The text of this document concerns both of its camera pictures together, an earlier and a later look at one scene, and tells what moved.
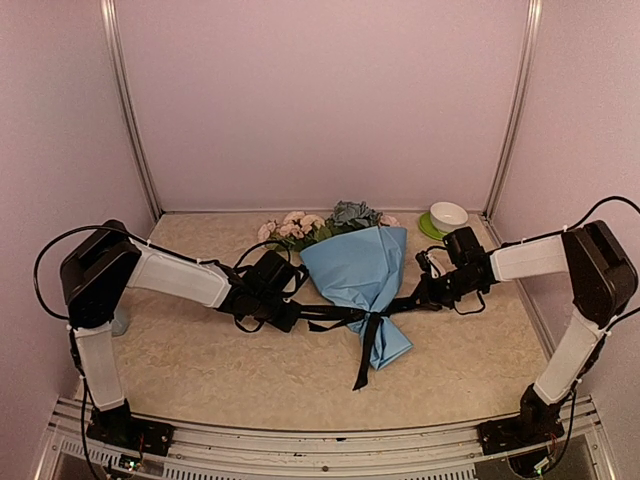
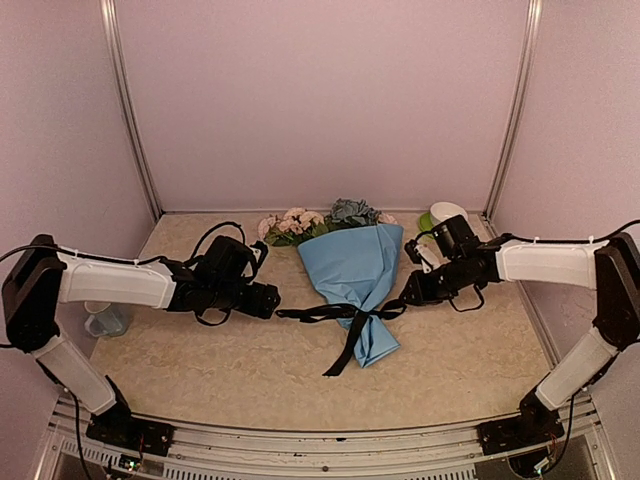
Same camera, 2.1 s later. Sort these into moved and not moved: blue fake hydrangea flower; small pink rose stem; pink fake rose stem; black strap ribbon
Moved: black strap ribbon; small pink rose stem
Not moved: pink fake rose stem; blue fake hydrangea flower
